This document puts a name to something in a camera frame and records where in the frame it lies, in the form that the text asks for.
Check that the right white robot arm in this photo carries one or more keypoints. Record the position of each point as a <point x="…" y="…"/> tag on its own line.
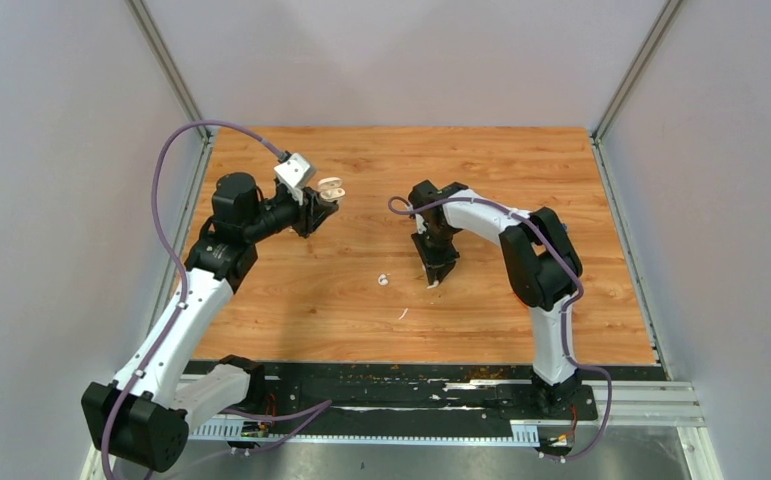
<point x="541" y="263"/>

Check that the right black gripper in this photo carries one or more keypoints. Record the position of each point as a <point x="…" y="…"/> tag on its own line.
<point x="438" y="266"/>

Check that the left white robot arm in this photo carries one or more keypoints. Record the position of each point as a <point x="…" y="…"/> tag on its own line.
<point x="143" y="415"/>

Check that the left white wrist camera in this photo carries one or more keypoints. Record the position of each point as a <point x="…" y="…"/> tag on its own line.
<point x="294" y="173"/>

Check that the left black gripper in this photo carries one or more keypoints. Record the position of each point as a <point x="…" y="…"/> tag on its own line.
<point x="312" y="214"/>

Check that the white gold earbud case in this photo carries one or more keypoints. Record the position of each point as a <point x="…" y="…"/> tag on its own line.
<point x="331" y="189"/>

